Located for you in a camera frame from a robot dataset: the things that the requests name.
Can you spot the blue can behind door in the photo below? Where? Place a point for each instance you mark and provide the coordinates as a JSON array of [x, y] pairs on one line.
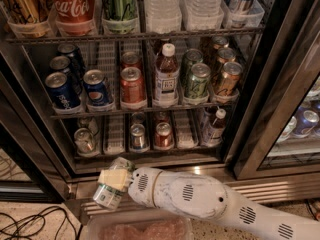
[[307, 119]]

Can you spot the steel fridge base grille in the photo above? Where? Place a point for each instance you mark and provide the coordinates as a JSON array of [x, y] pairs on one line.
[[262, 190]]

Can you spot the left water bottle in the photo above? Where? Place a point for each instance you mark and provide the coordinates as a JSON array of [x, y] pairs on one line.
[[163, 16]]

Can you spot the front blue silver can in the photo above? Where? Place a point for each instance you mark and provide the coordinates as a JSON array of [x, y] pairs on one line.
[[137, 136]]

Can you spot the clear plastic bin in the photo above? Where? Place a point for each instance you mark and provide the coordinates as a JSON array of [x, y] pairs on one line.
[[149, 224]]

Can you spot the front gold can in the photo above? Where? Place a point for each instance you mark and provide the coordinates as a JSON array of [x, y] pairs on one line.
[[228, 78]]

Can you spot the rear left Pepsi can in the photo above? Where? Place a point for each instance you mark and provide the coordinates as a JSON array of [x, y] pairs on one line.
[[73, 52]]

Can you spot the gold can top shelf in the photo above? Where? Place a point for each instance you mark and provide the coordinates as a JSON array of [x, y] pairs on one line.
[[28, 18]]

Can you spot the rear red can bottom shelf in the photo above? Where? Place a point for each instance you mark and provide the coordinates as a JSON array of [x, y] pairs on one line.
[[161, 116]]

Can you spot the tea bottle middle shelf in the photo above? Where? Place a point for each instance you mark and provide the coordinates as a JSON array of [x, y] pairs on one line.
[[166, 76]]

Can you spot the rear dark can bottom shelf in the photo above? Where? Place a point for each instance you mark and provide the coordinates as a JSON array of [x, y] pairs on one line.
[[138, 118]]

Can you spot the front red can bottom shelf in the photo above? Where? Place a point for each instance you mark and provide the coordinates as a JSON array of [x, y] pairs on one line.
[[163, 135]]

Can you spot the front silver can bottom shelf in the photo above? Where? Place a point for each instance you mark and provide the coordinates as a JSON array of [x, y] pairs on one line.
[[85, 141]]

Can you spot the blue silver can top shelf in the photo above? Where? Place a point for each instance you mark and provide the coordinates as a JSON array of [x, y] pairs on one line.
[[240, 8]]

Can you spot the orange red can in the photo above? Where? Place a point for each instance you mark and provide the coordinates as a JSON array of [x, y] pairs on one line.
[[131, 59], [132, 85]]

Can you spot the tea bottle shelf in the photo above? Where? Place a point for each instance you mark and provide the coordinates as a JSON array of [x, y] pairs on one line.
[[166, 76], [213, 127]]

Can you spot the front orange red can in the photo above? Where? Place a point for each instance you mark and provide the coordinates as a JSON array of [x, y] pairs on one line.
[[132, 85]]

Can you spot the right water bottle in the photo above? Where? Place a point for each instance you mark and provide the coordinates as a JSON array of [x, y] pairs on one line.
[[201, 14]]

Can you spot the rear orange red can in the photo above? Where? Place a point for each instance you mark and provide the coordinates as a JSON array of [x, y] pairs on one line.
[[131, 59]]

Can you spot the middle left Pepsi can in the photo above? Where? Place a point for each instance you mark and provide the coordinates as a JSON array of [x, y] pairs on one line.
[[64, 65]]

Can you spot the tea bottle bottom shelf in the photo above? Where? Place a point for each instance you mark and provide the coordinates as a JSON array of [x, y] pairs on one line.
[[213, 127]]

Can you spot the front left Pepsi can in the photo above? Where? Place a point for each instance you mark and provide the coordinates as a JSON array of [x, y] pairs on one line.
[[61, 91]]

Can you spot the rear green can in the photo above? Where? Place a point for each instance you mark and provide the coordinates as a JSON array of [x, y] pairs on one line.
[[190, 57]]

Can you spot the front green can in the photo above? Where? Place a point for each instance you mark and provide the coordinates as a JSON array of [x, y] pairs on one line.
[[197, 82]]

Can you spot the middle gold can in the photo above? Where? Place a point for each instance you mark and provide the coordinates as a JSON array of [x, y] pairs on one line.
[[223, 56]]

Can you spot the wire shelf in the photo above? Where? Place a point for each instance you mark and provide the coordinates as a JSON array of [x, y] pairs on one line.
[[10, 38], [86, 110]]

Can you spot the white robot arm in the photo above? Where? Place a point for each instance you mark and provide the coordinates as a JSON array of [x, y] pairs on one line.
[[205, 198]]

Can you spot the water bottle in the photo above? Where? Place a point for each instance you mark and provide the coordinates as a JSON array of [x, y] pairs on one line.
[[163, 16], [201, 14]]

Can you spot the rear silver can bottom shelf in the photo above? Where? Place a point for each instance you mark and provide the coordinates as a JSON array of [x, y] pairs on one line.
[[89, 123]]

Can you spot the top wire shelf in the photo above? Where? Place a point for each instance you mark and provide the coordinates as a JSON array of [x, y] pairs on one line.
[[10, 38]]

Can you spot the middle wire shelf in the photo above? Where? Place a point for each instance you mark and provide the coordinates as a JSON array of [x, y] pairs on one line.
[[86, 110]]

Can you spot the pepsi can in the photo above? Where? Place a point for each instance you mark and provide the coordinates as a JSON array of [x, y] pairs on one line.
[[73, 52], [61, 91], [64, 65]]

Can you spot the red can shelf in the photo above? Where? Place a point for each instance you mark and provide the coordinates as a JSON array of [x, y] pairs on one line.
[[161, 116], [163, 135]]

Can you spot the green white 7up can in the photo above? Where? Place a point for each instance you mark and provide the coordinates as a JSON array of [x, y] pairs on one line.
[[107, 197]]

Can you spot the Coca-Cola can top shelf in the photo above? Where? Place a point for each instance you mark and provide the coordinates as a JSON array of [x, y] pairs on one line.
[[74, 16]]

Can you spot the green can top shelf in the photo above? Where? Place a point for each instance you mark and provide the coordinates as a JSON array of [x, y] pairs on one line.
[[120, 15]]

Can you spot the glass fridge door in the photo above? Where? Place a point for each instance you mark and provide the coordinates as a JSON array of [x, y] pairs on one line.
[[290, 82]]

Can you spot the rear gold can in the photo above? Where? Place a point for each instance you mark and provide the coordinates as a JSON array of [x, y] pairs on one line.
[[213, 44]]

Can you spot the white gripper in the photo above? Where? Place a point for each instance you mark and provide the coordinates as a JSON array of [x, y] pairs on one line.
[[141, 184]]

